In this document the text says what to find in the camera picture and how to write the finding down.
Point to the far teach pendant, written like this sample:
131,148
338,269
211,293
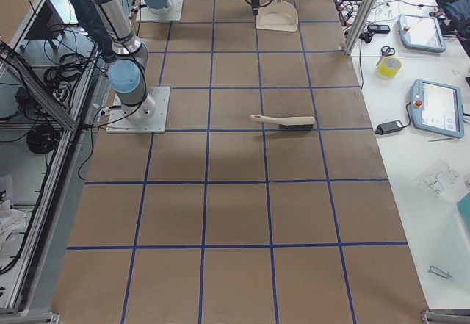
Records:
421,33

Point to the teach pendant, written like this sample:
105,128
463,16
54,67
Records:
421,33
437,108

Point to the person in blue jeans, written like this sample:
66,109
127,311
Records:
90,20

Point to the white hand brush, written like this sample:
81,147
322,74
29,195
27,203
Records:
296,123

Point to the near teach pendant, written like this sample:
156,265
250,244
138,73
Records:
437,108

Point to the clear plastic packaging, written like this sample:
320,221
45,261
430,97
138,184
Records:
441,179

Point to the metal clip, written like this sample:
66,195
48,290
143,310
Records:
439,272

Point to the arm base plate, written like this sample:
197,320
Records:
172,12
150,117

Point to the yellow tape roll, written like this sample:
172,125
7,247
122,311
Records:
389,66

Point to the black scissors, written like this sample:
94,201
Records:
385,51

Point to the aluminium frame post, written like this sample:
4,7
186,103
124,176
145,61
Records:
358,25

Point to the black power adapter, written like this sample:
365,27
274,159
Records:
389,127

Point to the beige plastic dustpan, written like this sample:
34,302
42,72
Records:
280,15

